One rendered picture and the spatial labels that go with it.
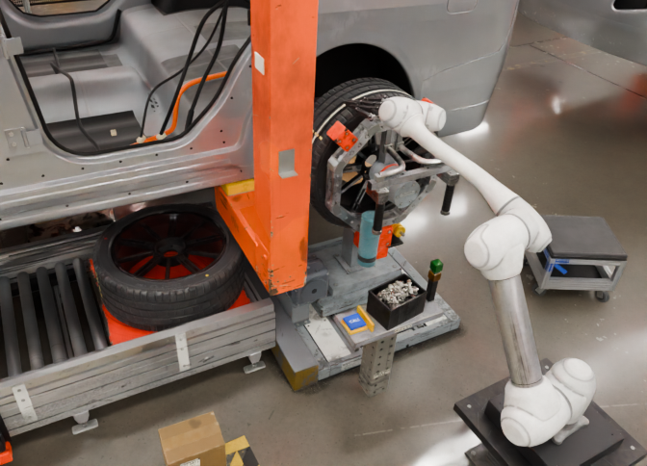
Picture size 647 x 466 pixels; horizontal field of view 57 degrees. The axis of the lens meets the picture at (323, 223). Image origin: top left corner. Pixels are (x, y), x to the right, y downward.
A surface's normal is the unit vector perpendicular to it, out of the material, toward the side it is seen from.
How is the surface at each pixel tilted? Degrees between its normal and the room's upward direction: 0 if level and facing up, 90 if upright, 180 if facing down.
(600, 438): 3
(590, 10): 89
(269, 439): 0
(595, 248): 0
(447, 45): 90
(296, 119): 90
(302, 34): 90
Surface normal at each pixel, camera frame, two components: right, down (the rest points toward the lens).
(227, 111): 0.45, 0.55
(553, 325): 0.05, -0.80
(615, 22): -0.73, 0.40
